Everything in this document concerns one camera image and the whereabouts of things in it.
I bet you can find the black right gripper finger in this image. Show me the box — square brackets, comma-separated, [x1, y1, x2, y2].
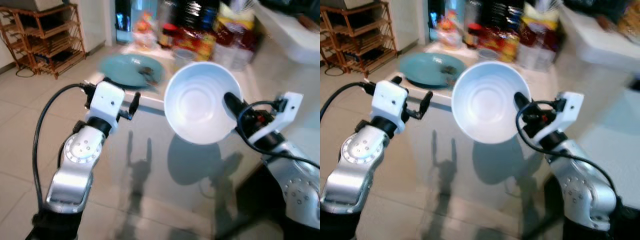
[513, 92, 534, 115]
[223, 92, 250, 122]

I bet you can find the white bowl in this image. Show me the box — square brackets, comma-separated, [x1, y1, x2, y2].
[451, 61, 531, 145]
[163, 61, 245, 146]

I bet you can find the teal plate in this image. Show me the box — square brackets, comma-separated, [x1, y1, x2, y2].
[398, 52, 467, 90]
[98, 53, 165, 91]

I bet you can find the wooden shelf rack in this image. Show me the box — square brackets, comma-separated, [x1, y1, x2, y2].
[0, 3, 86, 80]
[320, 1, 399, 79]

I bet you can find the small grey cup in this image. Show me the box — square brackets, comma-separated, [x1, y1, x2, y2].
[477, 47, 500, 63]
[173, 48, 196, 68]

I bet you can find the red yellow snack packet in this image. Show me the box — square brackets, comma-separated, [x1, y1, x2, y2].
[132, 12, 159, 51]
[436, 10, 464, 51]

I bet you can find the red snack bag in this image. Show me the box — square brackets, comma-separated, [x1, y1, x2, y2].
[174, 27, 217, 62]
[480, 27, 521, 63]

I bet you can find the dark jar with red lid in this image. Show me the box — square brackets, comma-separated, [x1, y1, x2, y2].
[159, 23, 177, 49]
[465, 22, 482, 49]

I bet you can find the yellow bag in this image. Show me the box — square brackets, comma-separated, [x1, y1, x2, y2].
[215, 2, 256, 32]
[520, 2, 560, 32]

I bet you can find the white storage box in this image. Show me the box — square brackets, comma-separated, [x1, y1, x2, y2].
[254, 1, 321, 66]
[559, 4, 640, 77]

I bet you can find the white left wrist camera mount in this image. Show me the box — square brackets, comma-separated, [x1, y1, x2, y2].
[88, 81, 126, 134]
[372, 80, 409, 136]

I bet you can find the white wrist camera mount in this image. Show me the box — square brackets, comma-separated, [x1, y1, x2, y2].
[372, 80, 409, 136]
[88, 81, 126, 134]
[537, 91, 585, 146]
[247, 92, 304, 146]

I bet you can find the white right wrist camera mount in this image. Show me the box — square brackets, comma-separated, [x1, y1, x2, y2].
[537, 91, 585, 146]
[247, 92, 304, 146]

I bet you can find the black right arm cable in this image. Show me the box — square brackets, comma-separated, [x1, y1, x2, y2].
[235, 100, 321, 170]
[514, 100, 619, 202]

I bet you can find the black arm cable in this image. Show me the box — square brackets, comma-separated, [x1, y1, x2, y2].
[235, 100, 321, 170]
[514, 100, 619, 202]
[320, 82, 377, 109]
[32, 83, 97, 211]

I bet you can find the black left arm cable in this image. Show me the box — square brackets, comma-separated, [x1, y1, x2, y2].
[320, 82, 377, 109]
[32, 83, 97, 211]

